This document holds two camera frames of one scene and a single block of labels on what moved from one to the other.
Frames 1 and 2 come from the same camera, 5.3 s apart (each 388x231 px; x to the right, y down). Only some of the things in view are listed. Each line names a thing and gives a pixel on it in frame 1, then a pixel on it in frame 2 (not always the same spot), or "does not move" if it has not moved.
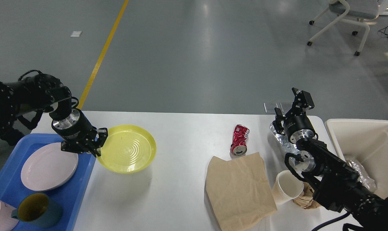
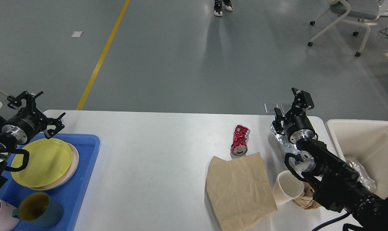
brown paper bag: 239,191 does not move
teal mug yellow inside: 37,209 does not move
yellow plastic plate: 128,149 -> 49,159
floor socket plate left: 269,107 does not move
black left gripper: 80,133 -> 26,124
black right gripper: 297,124 does not move
